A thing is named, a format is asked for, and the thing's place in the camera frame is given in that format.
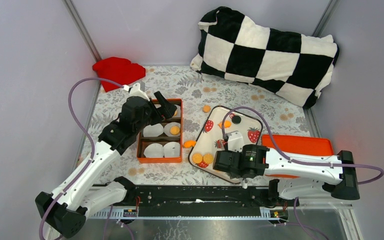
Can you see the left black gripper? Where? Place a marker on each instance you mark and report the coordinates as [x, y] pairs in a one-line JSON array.
[[167, 109]]

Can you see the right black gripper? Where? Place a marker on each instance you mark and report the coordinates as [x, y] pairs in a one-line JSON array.
[[233, 175]]

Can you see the orange compartment cookie box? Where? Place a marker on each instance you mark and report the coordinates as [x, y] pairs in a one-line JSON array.
[[143, 142]]

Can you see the orange fish cookie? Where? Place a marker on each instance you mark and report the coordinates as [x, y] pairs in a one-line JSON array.
[[189, 144], [225, 124]]

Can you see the white strawberry tray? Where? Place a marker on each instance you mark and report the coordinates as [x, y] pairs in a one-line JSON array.
[[209, 141]]

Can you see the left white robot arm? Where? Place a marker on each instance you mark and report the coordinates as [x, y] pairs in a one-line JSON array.
[[68, 206]]

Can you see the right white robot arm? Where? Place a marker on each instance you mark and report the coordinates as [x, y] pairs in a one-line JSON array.
[[296, 174]]

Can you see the white paper cup liner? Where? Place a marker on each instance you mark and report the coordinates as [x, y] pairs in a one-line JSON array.
[[166, 129], [172, 150], [179, 108], [154, 150], [151, 131]]

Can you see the black sandwich cookie top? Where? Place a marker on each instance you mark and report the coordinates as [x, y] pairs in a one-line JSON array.
[[236, 119]]

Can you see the orange box lid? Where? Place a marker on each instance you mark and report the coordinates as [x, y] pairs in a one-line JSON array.
[[304, 145]]

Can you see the floral table mat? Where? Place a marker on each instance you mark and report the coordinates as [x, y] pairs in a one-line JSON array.
[[195, 91]]

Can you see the red cloth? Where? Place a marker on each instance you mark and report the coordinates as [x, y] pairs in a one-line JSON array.
[[119, 70]]

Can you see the black white checkered blanket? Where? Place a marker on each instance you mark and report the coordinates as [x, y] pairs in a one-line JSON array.
[[291, 65]]

